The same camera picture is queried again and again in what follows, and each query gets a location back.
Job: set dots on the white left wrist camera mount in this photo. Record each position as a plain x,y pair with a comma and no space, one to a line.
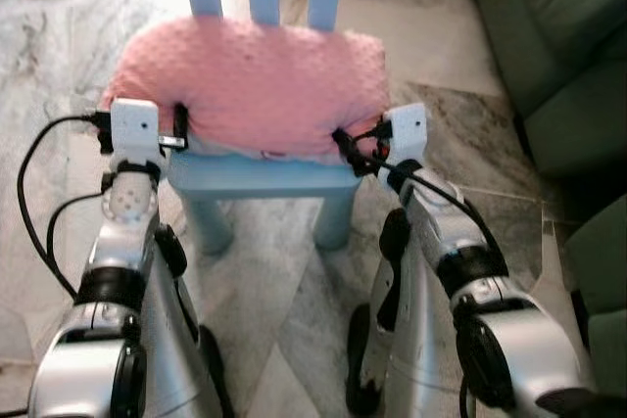
135,129

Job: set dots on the green leather armchair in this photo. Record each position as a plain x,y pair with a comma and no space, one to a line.
558,36

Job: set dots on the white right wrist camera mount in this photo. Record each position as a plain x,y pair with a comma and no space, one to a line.
409,129

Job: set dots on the light blue plastic chair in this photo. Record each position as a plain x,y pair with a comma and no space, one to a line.
260,175

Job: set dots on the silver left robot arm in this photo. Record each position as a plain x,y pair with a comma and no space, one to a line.
118,232

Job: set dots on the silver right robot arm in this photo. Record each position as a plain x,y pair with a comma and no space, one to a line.
529,340

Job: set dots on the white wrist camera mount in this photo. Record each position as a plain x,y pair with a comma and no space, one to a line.
409,129
135,129

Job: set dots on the silver left robot leg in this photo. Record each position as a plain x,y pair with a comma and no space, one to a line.
181,359

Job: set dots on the pink textured pillow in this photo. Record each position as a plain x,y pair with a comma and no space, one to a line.
245,85

